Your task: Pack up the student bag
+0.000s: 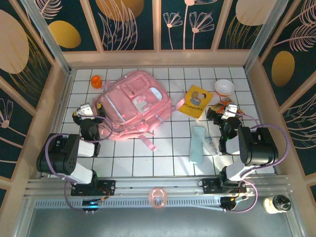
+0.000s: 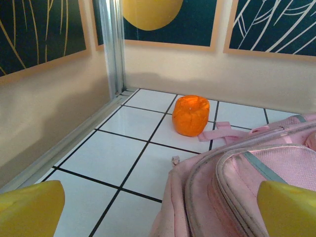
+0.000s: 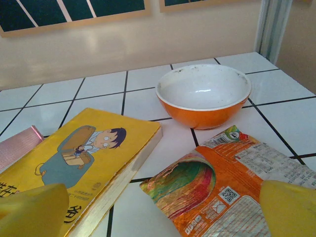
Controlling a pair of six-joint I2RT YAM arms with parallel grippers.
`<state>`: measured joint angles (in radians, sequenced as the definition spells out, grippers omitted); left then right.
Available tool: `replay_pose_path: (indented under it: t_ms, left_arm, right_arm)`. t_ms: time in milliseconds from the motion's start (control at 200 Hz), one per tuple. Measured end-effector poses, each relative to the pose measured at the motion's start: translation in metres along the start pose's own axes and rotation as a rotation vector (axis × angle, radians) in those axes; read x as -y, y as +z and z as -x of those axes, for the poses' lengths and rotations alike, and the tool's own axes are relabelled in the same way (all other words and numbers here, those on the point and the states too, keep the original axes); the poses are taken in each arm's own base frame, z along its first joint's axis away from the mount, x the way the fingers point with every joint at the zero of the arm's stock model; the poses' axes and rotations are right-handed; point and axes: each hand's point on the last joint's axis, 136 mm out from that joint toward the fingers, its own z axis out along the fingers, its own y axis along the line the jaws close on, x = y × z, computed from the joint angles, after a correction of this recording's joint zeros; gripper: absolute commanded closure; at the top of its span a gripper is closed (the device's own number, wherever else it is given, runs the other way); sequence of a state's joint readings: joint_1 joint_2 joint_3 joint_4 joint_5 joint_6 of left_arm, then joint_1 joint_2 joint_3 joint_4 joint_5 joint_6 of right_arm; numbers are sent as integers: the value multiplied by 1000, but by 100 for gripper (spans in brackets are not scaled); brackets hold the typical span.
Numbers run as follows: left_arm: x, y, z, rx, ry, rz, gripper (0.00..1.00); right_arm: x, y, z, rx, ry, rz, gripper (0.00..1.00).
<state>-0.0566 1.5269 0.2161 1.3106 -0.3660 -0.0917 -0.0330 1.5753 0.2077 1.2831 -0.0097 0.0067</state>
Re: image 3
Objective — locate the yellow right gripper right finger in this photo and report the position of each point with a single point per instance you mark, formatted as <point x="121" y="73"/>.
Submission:
<point x="291" y="212"/>

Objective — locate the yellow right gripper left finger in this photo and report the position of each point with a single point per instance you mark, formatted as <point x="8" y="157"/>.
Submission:
<point x="32" y="212"/>

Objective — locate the pink student backpack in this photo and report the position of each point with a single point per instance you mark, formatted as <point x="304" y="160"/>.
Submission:
<point x="17" y="148"/>

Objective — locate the yellow cartoon cover book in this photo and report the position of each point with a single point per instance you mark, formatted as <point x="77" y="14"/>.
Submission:
<point x="81" y="158"/>

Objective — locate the orange snack packet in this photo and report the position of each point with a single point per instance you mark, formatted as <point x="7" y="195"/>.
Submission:
<point x="212" y="177"/>

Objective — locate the aluminium frame post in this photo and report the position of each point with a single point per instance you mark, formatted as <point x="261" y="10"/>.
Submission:
<point x="271" y="24"/>

